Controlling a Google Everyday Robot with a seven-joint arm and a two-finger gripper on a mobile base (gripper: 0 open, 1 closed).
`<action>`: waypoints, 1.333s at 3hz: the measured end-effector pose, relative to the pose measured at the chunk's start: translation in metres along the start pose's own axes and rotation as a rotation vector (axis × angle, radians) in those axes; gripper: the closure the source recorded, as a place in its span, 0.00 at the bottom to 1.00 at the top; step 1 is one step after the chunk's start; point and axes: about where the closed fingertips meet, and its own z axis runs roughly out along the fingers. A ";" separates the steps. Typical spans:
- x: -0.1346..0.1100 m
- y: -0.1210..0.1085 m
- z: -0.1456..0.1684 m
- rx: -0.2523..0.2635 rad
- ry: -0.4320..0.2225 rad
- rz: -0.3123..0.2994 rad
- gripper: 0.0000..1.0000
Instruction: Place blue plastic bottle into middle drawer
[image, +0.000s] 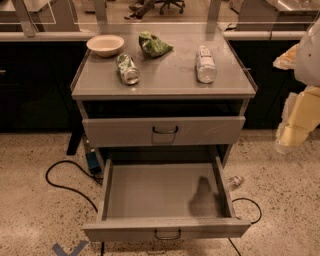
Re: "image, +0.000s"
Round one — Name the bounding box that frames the small bottle on floor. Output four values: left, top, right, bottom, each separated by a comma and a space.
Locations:
227, 176, 245, 191

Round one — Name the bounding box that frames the person in background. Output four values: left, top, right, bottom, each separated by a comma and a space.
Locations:
125, 0, 157, 20

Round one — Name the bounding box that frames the white bowl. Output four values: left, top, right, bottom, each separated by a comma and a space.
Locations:
86, 35, 124, 57

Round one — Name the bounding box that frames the green chip bag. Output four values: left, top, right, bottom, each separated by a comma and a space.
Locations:
138, 31, 173, 58

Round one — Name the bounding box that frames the black cable right floor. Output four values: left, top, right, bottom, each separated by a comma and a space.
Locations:
227, 197, 263, 256

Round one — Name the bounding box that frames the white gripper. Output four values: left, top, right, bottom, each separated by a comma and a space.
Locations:
273, 19, 320, 154

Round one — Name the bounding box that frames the closed upper grey drawer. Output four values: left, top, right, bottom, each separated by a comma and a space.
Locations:
83, 116, 245, 147

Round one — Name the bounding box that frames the grey drawer cabinet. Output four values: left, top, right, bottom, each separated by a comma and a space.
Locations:
72, 23, 257, 160

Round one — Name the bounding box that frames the green soda can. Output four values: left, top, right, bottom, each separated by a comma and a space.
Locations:
116, 53, 140, 85

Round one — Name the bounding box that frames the blue power adapter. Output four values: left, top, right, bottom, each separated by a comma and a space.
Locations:
85, 151, 101, 174

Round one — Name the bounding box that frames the black office chair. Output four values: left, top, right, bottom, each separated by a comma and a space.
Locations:
154, 0, 185, 15

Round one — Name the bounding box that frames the black cable on floor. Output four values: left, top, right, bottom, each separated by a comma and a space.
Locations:
44, 160, 104, 214

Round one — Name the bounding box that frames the blue tape cross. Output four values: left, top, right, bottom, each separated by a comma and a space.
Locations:
52, 240, 88, 256

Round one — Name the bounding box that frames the open middle grey drawer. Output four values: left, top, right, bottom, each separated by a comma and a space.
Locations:
83, 158, 251, 242

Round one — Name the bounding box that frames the clear plastic water bottle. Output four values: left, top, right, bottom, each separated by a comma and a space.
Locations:
196, 45, 217, 84

